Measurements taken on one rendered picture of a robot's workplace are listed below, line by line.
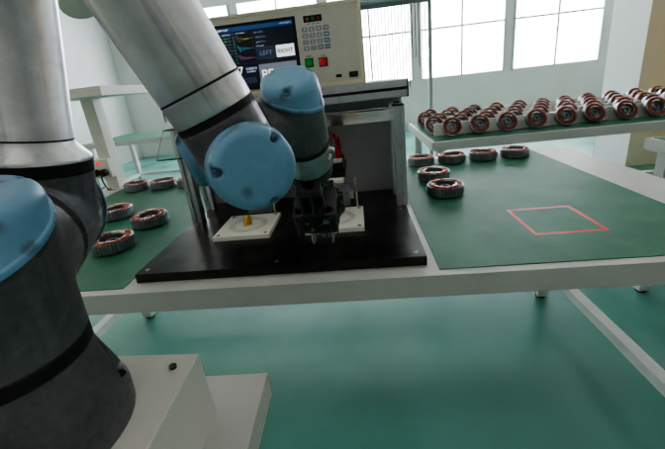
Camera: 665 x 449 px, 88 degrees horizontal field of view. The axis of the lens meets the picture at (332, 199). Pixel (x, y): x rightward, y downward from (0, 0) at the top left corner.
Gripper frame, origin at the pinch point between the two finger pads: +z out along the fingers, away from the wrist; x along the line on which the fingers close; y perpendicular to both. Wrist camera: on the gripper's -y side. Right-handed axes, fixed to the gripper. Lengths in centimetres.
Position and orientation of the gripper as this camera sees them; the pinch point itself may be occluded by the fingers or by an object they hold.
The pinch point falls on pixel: (326, 229)
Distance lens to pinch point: 71.1
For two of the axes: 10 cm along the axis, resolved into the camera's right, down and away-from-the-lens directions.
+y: -0.2, 7.6, -6.5
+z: 1.2, 6.5, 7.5
